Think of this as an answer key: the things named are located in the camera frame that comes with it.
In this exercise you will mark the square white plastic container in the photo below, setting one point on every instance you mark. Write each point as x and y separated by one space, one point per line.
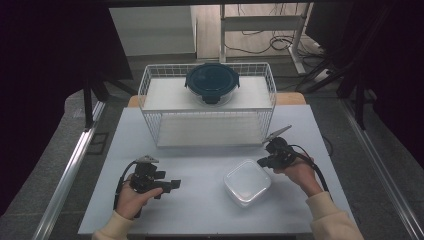
247 183

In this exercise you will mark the person's right hand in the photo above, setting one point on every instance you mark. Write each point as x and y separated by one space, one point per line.
301 176

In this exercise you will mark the white cabinet panel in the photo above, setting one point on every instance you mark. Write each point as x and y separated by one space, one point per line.
153 30

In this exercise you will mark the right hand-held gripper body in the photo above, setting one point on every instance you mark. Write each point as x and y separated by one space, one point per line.
280 151

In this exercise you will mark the white power strip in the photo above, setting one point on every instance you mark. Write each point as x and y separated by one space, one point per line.
322 75

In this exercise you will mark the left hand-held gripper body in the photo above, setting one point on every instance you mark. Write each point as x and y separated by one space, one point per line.
145 176

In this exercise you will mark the white desk frame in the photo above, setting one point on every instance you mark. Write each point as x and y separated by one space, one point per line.
263 23

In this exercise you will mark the aluminium rail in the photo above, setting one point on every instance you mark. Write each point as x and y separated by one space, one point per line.
66 173
383 173

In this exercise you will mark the black stand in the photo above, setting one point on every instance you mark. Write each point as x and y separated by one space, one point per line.
359 100
88 103

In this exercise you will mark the round glass container blue lid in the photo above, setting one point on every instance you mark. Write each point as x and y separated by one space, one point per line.
211 80

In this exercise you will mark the dark curtain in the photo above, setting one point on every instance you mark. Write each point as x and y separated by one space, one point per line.
400 66
43 66

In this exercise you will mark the person's left hand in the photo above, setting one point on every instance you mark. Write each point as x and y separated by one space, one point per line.
133 201

